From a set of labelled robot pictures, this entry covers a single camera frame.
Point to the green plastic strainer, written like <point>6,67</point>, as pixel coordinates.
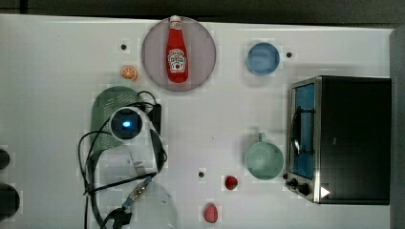
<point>106,103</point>

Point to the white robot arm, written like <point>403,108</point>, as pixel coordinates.
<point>125,195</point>

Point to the red ketchup bottle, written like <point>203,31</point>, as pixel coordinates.
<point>176,52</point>

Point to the grey round plate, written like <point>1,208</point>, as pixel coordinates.
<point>201,51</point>

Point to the red strawberry toy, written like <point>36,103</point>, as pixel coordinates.
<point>230,182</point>

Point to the green plastic mug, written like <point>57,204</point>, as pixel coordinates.
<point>263,159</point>

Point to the blue plastic bowl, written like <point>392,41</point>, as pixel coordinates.
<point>263,59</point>

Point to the orange slice toy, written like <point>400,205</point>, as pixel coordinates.
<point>129,72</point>

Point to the pink strawberry toy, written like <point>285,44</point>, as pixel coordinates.
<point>210,213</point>

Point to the black toaster oven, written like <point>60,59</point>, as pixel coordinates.
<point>339,140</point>

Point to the black cup upper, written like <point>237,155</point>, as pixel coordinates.
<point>4,159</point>

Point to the black cup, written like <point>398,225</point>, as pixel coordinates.
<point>9,201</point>
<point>4,159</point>

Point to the black cup lower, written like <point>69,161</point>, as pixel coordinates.
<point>9,201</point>

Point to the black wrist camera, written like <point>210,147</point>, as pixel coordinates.
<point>155,116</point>

